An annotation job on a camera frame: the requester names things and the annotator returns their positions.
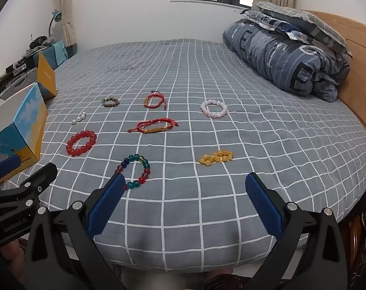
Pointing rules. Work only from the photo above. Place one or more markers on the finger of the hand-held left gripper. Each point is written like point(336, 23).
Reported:
point(3, 169)
point(40, 176)

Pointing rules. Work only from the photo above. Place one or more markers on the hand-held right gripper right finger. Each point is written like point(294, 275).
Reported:
point(264, 205)

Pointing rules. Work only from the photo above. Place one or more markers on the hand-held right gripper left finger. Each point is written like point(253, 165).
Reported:
point(105, 205)

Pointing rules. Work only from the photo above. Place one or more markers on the blue sky print box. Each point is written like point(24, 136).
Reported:
point(22, 133)

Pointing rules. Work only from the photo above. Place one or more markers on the person's left hand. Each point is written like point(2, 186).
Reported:
point(10, 253)

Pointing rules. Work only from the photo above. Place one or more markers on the silver radio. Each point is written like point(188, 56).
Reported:
point(16, 81)

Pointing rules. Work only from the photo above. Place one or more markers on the yellow cardboard box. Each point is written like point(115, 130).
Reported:
point(46, 75)

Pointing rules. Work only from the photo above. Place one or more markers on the teal ribbed case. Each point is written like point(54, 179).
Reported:
point(54, 54)

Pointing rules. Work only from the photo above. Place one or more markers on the folded blue printed quilt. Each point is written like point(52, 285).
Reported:
point(270, 54)

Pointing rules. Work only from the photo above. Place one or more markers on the grey checked bed sheet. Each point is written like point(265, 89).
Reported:
point(201, 66)

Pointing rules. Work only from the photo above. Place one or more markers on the blue desk lamp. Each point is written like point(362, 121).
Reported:
point(56, 15)

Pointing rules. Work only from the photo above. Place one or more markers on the wooden headboard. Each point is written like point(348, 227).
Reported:
point(361, 66)

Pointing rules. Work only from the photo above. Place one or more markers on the grey checked pillow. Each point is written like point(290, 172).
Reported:
point(303, 21)

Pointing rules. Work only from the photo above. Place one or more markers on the black camera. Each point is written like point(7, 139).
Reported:
point(39, 40)

